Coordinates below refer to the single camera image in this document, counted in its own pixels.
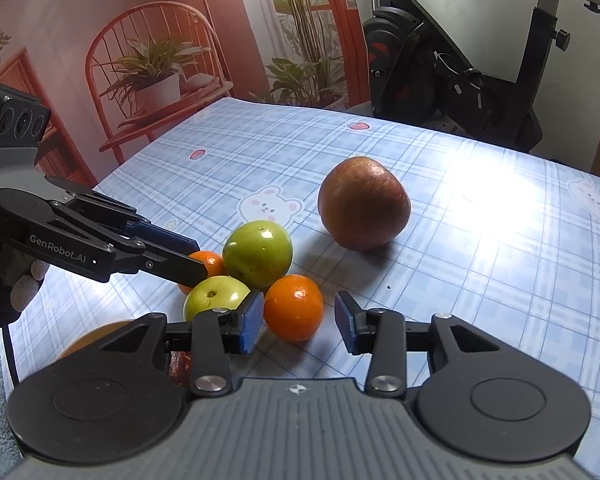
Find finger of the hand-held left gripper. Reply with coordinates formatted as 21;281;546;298
50;200;211;287
46;175;201;257

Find blue checked tablecloth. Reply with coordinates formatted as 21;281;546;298
2;97;600;461

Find black exercise bike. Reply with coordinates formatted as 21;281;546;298
361;0;600;154

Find red-brown apple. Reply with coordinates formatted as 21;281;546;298
317;156;412;252

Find person's left hand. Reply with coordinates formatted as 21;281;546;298
0;232;51;327

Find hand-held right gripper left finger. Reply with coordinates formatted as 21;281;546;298
100;290;266;396

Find green apple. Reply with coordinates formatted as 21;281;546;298
183;275;252;322
222;220;293;291

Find wall poster with plants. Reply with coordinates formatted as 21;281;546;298
0;0;377;183

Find orange tangerine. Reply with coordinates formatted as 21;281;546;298
263;275;324;343
177;251;227;296

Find dark purple mangosteen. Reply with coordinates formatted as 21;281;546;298
169;351;195;387

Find large yellow orange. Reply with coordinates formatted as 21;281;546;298
57;321;138;359

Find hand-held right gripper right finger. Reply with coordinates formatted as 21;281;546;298
333;290;502;396

